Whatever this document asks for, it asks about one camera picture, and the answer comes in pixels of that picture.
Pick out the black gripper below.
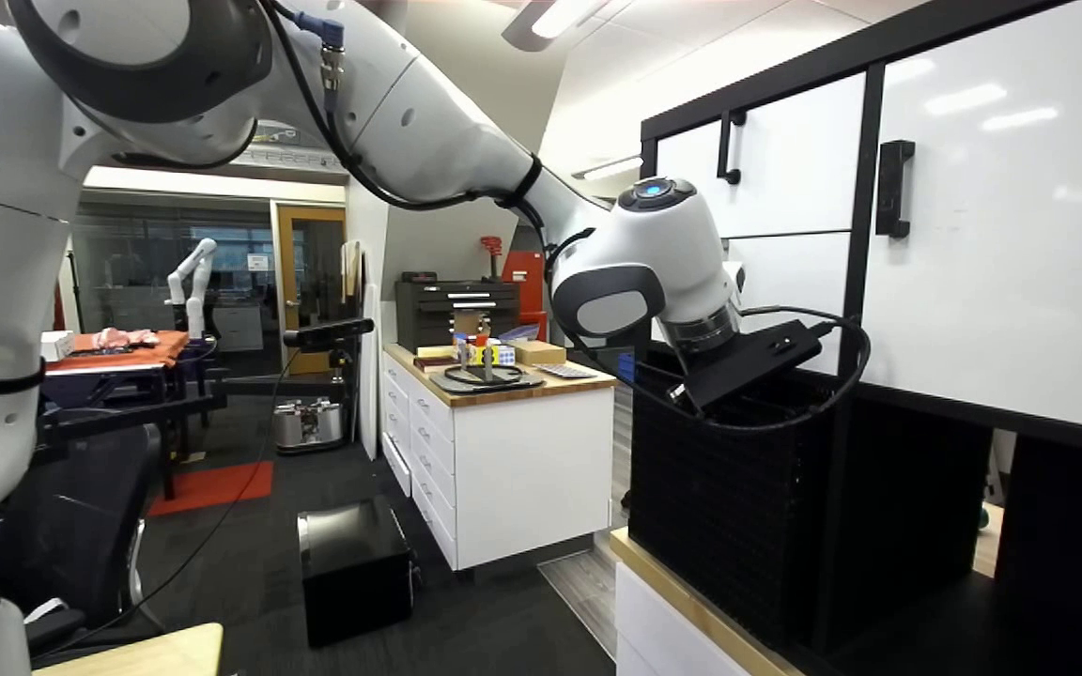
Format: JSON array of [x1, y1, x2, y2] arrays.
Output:
[[716, 351, 821, 430]]

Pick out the black fabric storage box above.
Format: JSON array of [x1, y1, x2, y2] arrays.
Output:
[[628, 351, 850, 649]]

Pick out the white counter cabinet wood top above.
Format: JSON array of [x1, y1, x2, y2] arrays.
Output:
[[375, 340, 618, 577]]

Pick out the large white cabinet door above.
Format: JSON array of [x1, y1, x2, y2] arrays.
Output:
[[855, 0, 1082, 438]]

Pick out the black box on floor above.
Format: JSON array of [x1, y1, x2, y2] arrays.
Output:
[[294, 497, 420, 649]]

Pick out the small wooden block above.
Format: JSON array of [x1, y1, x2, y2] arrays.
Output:
[[511, 336, 569, 370]]

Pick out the white base wood top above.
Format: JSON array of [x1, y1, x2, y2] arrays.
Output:
[[593, 523, 809, 676]]

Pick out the small ceiling light strip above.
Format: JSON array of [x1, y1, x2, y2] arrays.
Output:
[[566, 149, 646, 187]]

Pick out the black round plates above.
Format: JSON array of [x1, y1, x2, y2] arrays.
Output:
[[428, 360, 547, 397]]

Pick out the colourful small bottles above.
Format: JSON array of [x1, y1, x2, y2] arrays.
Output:
[[445, 326, 502, 376]]

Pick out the black tool chest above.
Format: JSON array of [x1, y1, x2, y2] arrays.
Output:
[[392, 270, 521, 351]]

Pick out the long ceiling light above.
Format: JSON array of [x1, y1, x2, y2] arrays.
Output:
[[498, 0, 629, 57]]

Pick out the black stool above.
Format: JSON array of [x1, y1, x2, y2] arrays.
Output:
[[280, 311, 380, 405]]

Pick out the silver metal bin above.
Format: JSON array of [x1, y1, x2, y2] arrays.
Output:
[[266, 395, 348, 453]]

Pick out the red floor mat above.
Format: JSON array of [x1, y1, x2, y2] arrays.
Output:
[[142, 453, 280, 524]]

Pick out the red top work table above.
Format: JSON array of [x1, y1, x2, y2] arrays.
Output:
[[36, 326, 214, 383]]

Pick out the light wooden table corner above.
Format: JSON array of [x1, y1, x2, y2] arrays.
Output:
[[28, 621, 230, 676]]

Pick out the black wrist camera block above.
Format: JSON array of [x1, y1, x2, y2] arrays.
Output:
[[671, 316, 830, 414]]

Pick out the white drawer front silver handle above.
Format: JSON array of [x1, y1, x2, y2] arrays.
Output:
[[722, 230, 851, 379]]

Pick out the white cabinet with black frame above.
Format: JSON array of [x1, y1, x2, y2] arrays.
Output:
[[629, 0, 1082, 676]]

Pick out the white drawer front black handle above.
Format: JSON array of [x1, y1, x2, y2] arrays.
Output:
[[650, 72, 866, 244]]

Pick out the wide black door handle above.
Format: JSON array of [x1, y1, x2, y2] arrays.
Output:
[[870, 136, 920, 244]]

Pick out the slim black drawer handle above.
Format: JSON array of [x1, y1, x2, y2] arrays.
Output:
[[712, 105, 752, 187]]

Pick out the red wall object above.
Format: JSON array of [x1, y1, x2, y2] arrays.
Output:
[[475, 231, 554, 346]]

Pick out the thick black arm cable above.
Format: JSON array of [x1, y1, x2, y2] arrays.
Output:
[[258, 0, 547, 215]]

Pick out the wooden door frame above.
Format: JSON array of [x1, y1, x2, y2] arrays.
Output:
[[266, 201, 351, 383]]

